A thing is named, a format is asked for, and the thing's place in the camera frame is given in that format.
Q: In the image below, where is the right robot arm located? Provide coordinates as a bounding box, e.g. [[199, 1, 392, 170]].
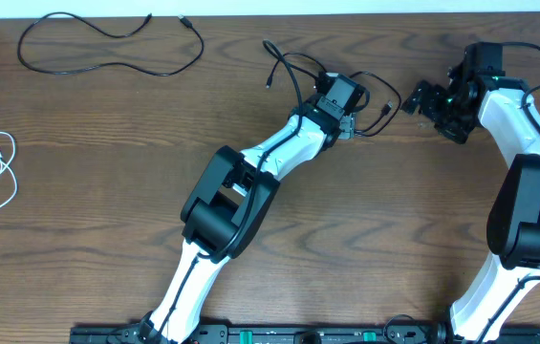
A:
[[402, 42, 540, 343]]

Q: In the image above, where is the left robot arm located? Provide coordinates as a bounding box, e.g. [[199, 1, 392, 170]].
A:
[[138, 73, 370, 343]]

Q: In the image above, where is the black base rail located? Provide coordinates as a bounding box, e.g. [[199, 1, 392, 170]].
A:
[[69, 322, 540, 344]]

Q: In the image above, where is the thin black usb cable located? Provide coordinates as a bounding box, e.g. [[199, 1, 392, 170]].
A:
[[16, 11, 205, 77]]

